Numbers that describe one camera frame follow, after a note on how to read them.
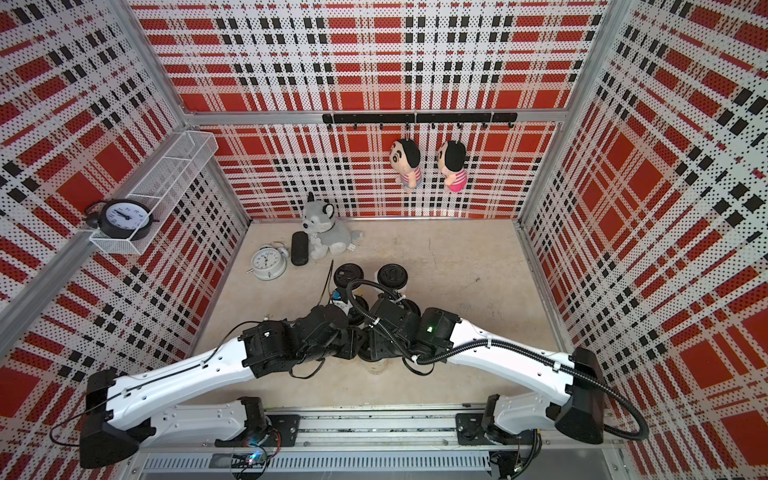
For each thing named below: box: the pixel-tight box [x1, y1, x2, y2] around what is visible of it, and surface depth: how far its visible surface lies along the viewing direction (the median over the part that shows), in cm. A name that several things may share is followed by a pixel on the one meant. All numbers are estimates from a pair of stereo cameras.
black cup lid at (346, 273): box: [333, 263, 365, 290], surface depth 86 cm
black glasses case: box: [291, 231, 309, 266], surface depth 110 cm
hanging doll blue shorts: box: [390, 138, 423, 189], surface depth 96 cm
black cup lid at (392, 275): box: [377, 263, 409, 290], surface depth 85 cm
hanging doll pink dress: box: [437, 140, 468, 192], surface depth 97 cm
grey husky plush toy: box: [302, 191, 364, 259], surface depth 104 cm
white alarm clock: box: [246, 241, 289, 281], surface depth 107 cm
